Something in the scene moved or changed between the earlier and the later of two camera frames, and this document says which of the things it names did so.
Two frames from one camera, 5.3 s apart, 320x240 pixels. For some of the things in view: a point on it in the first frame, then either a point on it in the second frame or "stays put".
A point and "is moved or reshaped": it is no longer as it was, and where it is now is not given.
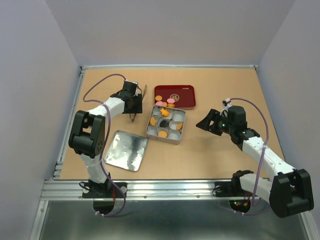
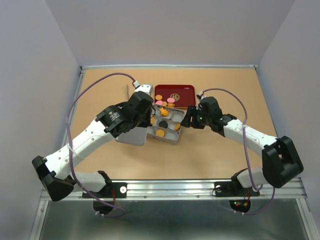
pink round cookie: [170, 100] stays put
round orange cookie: [179, 126] stays put
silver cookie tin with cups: [166, 125] stays put
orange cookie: [152, 121] → [160, 133]
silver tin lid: [126, 151] is moved or reshaped
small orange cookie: [158, 98] stays put
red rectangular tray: [184, 95] stays put
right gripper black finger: [209, 123] → [188, 120]
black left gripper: [138, 108] → [148, 121]
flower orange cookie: [164, 112] stays put
